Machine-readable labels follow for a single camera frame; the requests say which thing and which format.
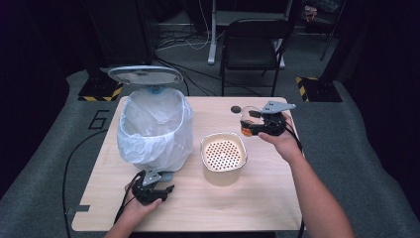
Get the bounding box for black cabinet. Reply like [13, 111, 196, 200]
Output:
[83, 0, 157, 67]

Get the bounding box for white floor cable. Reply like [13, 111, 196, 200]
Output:
[155, 0, 212, 53]

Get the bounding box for black folding chair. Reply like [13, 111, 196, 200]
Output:
[219, 18, 295, 97]

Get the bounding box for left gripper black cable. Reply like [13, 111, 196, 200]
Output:
[113, 170, 147, 225]

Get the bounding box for striped black stand base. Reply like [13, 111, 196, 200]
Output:
[77, 70, 124, 103]
[295, 75, 344, 103]

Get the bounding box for person's left hand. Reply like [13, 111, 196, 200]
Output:
[120, 197, 163, 229]

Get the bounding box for white desk frame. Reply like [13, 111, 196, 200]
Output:
[206, 0, 293, 69]

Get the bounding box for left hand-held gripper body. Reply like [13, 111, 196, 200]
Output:
[133, 170, 166, 205]

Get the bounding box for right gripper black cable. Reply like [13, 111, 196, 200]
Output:
[284, 120, 305, 158]

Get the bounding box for white plastic trash bag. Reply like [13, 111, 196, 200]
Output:
[117, 87, 194, 173]

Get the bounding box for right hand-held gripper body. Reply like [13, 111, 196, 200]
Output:
[259, 100, 297, 137]

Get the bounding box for thin black floor cables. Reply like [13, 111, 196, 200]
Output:
[153, 56, 263, 97]

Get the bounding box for white pedal trash bin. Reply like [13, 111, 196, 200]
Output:
[108, 64, 194, 182]

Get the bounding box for person's right hand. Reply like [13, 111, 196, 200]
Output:
[258, 112, 303, 164]

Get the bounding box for grey tape strip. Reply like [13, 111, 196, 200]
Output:
[65, 204, 91, 214]

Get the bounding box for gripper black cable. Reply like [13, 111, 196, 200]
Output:
[113, 170, 147, 225]
[284, 120, 305, 158]

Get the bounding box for beige container with perforated strainer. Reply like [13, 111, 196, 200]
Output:
[199, 132, 249, 187]

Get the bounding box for clear plastic cup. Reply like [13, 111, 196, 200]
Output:
[239, 105, 265, 138]

